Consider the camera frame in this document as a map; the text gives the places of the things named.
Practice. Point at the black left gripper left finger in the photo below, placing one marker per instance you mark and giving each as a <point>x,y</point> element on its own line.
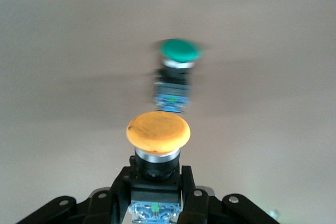
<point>105,205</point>

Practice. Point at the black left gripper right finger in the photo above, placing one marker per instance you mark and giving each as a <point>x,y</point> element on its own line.
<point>199,208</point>

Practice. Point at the yellow mushroom push button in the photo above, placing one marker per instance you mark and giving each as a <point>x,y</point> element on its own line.
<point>157,132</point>

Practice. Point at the green mushroom push button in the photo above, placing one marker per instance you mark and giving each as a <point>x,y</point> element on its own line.
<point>179,51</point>

